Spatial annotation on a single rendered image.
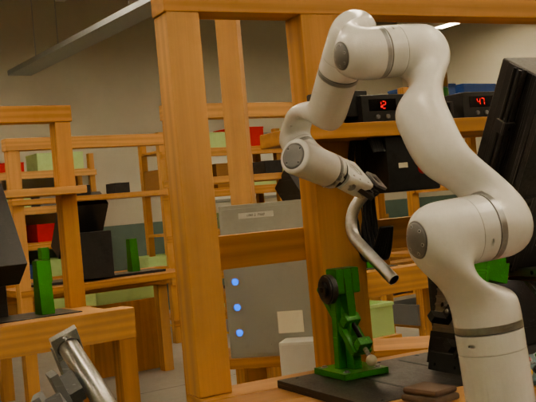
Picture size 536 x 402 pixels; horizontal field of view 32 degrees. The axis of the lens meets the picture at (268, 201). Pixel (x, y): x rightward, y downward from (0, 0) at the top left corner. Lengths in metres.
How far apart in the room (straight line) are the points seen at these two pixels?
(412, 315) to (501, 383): 6.03
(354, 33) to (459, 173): 0.32
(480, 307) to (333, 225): 0.95
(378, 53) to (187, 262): 0.84
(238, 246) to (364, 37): 0.90
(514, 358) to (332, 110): 0.69
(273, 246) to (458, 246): 1.02
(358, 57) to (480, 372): 0.60
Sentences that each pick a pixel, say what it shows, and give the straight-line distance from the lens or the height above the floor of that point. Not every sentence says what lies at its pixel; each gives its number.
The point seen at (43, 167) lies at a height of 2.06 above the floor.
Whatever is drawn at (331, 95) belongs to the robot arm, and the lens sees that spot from 1.98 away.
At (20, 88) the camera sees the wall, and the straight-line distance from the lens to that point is 12.47.
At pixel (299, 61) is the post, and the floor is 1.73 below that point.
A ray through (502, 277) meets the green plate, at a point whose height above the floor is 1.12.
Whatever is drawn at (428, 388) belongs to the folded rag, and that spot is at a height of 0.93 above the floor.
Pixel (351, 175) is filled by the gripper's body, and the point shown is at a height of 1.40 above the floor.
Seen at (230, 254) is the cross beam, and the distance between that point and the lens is 2.46.
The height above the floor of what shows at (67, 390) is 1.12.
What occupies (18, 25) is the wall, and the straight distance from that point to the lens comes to 12.63.
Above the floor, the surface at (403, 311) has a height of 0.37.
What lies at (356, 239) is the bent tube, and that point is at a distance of 2.34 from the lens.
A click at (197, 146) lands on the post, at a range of 2.33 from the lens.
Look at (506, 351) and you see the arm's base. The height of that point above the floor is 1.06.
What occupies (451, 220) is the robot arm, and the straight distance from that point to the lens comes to 1.58.
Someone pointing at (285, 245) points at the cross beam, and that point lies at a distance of 2.53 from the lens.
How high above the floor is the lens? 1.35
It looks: level
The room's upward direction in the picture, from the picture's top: 5 degrees counter-clockwise
